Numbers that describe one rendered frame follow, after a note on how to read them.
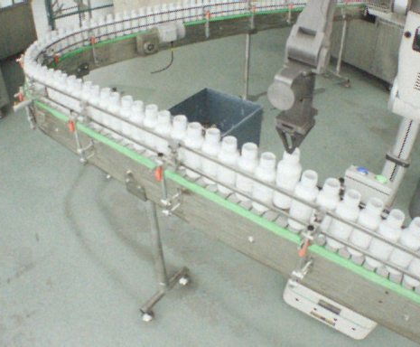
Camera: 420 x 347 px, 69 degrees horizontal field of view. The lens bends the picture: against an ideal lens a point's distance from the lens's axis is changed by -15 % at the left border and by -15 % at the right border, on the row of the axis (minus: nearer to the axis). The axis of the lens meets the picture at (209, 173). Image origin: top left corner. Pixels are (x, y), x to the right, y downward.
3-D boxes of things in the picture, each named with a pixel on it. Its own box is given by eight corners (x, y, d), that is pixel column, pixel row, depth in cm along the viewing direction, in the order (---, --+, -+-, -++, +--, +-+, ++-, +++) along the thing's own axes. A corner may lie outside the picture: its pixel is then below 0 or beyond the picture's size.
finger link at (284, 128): (271, 153, 81) (275, 117, 75) (285, 138, 85) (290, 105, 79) (297, 164, 77) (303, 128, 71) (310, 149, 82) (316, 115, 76)
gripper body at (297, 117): (273, 125, 75) (276, 94, 70) (293, 107, 81) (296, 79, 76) (300, 135, 72) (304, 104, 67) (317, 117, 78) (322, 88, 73)
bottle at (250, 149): (260, 192, 101) (266, 145, 90) (249, 205, 97) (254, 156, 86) (242, 184, 103) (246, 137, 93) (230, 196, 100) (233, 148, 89)
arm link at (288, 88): (332, 45, 63) (294, 33, 67) (310, 60, 56) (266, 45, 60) (322, 97, 71) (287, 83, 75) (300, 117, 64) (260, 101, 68)
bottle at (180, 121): (183, 173, 108) (182, 126, 97) (168, 165, 110) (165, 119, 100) (195, 163, 111) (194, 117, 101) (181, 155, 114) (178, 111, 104)
